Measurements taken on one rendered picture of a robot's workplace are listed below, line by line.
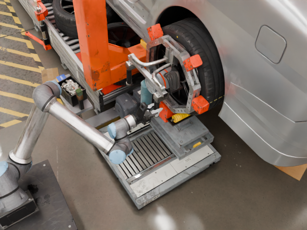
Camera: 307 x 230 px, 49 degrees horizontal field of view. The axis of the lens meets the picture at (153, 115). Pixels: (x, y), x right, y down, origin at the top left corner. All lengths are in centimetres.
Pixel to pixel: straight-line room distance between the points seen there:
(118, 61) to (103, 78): 18
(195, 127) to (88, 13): 129
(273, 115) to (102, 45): 126
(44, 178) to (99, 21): 117
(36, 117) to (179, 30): 105
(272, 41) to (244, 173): 152
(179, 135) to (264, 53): 126
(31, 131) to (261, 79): 141
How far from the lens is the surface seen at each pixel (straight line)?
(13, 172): 234
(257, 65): 186
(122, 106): 276
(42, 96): 201
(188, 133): 284
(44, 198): 250
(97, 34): 238
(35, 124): 224
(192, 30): 223
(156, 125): 296
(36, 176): 260
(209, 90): 217
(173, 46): 218
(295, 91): 176
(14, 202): 232
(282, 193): 302
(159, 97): 209
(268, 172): 308
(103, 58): 253
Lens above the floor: 248
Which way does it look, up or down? 50 degrees down
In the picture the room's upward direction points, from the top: 4 degrees clockwise
